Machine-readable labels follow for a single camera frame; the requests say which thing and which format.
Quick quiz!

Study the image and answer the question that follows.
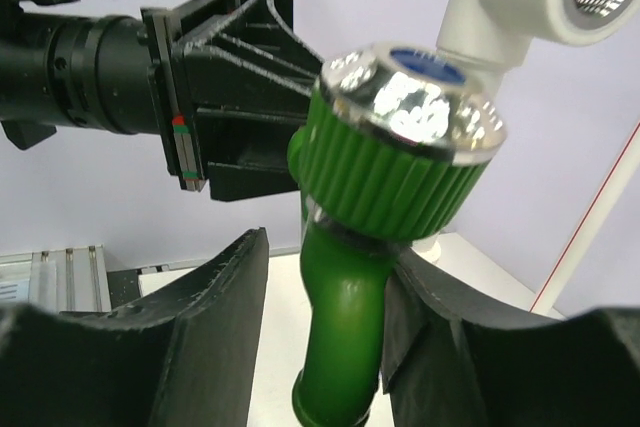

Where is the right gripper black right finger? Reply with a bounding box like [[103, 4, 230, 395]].
[[381, 250, 639, 426]]

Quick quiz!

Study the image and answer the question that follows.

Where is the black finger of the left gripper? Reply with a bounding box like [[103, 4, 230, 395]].
[[194, 105, 308, 202]]

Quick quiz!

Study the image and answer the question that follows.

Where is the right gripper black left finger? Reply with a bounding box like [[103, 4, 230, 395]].
[[1, 228, 269, 426]]

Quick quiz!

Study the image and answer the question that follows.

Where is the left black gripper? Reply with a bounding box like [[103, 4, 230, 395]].
[[49, 0, 322, 192]]

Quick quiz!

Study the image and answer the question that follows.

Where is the green water faucet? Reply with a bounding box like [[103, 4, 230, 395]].
[[288, 42, 507, 426]]

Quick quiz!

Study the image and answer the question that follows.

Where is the white pipe assembly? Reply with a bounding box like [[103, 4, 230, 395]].
[[414, 0, 640, 321]]

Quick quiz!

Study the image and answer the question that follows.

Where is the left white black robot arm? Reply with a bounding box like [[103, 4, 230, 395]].
[[1, 0, 322, 202]]

